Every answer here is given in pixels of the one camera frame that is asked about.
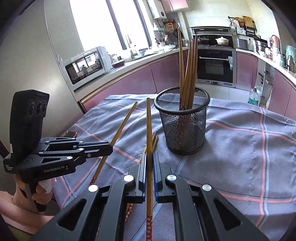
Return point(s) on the white ceramic pot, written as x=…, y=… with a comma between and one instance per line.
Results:
x=222, y=41

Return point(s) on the smartphone with orange edge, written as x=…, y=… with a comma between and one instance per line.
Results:
x=69, y=134

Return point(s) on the pink forearm sleeve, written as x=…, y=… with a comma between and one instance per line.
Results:
x=19, y=218

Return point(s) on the black built-in oven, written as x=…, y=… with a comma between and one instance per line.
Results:
x=217, y=66

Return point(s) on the black camera box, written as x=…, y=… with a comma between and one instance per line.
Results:
x=27, y=112

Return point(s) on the black mesh utensil holder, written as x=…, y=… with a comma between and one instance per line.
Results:
x=184, y=129

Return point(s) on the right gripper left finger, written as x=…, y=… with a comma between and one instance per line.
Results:
x=99, y=214

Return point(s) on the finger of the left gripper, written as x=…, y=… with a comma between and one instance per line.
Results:
x=78, y=153
x=57, y=142

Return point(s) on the pink wall cabinet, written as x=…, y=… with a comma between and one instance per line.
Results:
x=174, y=5

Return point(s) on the plaid grey tablecloth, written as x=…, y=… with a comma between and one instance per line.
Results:
x=248, y=155

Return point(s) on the white microwave oven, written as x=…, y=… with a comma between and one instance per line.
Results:
x=83, y=68

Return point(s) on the oil bottle on floor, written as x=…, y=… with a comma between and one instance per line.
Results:
x=254, y=98

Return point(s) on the left hand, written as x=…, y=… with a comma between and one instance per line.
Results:
x=40, y=196

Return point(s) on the white water heater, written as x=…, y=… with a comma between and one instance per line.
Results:
x=157, y=9

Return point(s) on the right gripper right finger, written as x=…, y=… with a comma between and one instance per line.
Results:
x=200, y=213

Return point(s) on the bamboo chopstick in holder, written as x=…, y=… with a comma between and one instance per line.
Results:
x=181, y=66
x=194, y=73

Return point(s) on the bamboo chopstick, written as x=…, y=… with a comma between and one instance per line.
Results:
x=130, y=205
x=181, y=66
x=194, y=73
x=148, y=232
x=144, y=152
x=112, y=143

